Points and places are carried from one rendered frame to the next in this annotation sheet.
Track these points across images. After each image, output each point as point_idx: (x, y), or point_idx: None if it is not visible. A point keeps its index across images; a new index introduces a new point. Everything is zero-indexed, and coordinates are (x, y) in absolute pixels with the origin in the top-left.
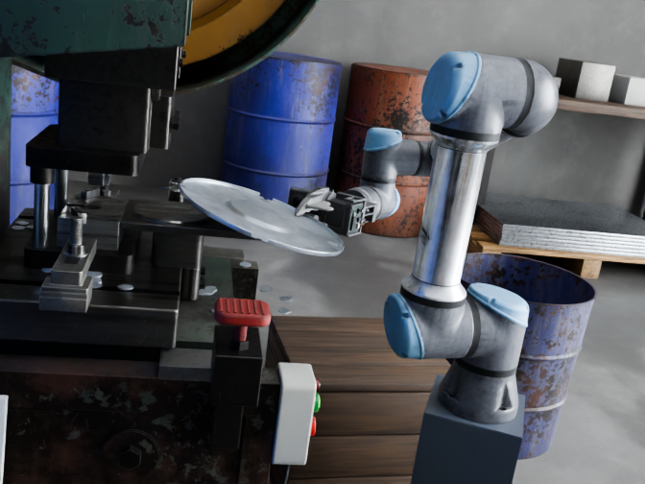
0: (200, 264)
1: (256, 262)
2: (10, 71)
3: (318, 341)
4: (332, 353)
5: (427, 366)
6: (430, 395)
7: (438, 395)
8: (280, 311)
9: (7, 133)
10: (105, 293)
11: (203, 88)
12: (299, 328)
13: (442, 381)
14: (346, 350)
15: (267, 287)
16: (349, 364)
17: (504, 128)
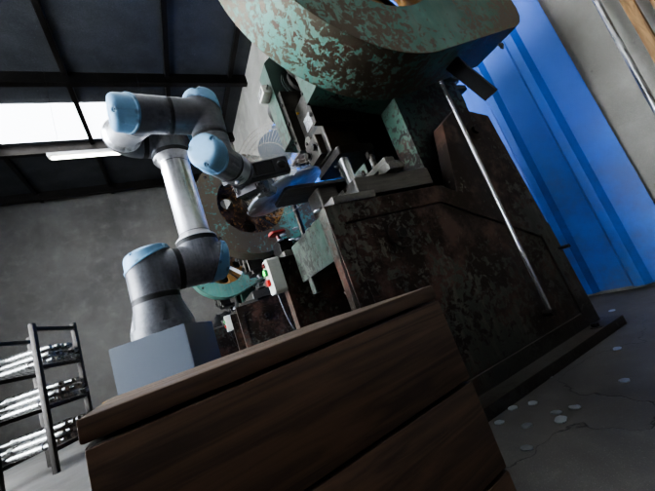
0: (313, 213)
1: (323, 207)
2: (397, 110)
3: (324, 321)
4: (297, 330)
5: (156, 382)
6: (200, 321)
7: (195, 321)
8: (282, 240)
9: (404, 138)
10: None
11: (330, 91)
12: (364, 308)
13: (190, 312)
14: (280, 337)
15: (294, 227)
16: (272, 339)
17: (149, 157)
